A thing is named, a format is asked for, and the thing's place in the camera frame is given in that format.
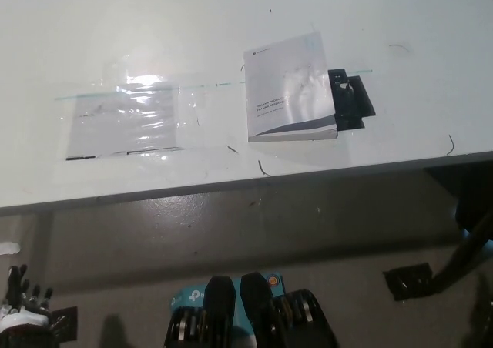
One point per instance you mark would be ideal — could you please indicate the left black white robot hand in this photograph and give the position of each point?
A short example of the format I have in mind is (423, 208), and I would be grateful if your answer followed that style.
(23, 303)

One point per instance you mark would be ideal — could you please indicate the white grey paperback book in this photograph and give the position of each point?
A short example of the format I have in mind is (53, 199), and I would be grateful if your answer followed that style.
(285, 94)

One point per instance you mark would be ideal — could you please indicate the small black floor tape patch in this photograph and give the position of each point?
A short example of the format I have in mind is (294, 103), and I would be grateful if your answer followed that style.
(65, 323)

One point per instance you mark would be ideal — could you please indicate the white floor scrap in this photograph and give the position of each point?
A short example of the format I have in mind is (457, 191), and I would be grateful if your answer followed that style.
(8, 247)

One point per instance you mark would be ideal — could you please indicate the clear plastic bag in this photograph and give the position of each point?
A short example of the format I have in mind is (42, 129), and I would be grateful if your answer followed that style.
(123, 128)

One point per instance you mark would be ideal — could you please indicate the black desk frame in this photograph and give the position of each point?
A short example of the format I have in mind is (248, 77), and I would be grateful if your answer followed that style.
(470, 194)

